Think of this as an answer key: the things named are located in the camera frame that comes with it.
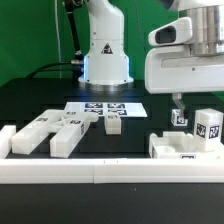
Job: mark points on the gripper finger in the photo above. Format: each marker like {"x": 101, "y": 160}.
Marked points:
{"x": 177, "y": 99}

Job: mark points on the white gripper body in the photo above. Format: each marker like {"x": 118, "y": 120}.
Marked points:
{"x": 174, "y": 70}

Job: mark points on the white chair seat part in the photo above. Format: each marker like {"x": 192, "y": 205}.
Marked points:
{"x": 178, "y": 145}

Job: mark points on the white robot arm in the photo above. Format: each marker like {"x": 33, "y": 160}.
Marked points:
{"x": 97, "y": 29}

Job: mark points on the white tag sheet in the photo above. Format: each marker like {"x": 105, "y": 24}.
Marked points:
{"x": 123, "y": 109}

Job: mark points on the white left fence block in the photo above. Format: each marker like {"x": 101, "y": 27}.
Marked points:
{"x": 6, "y": 133}

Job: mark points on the white front fence bar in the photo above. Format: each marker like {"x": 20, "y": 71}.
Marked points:
{"x": 100, "y": 171}

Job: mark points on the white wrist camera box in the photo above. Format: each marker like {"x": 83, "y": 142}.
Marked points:
{"x": 178, "y": 32}

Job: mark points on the white chair back frame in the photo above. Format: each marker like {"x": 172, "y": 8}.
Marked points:
{"x": 68, "y": 129}

